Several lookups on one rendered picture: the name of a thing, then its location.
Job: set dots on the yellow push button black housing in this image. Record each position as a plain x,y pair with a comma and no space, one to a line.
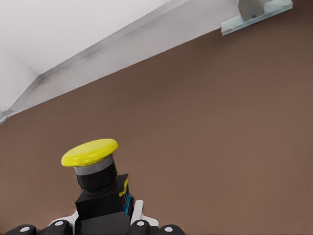
91,153

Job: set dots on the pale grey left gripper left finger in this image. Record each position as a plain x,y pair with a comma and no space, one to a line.
71,218

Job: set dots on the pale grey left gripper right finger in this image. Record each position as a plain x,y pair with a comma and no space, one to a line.
138,212

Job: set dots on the silver frame post with foot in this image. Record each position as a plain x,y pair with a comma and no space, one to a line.
252,12
4,114

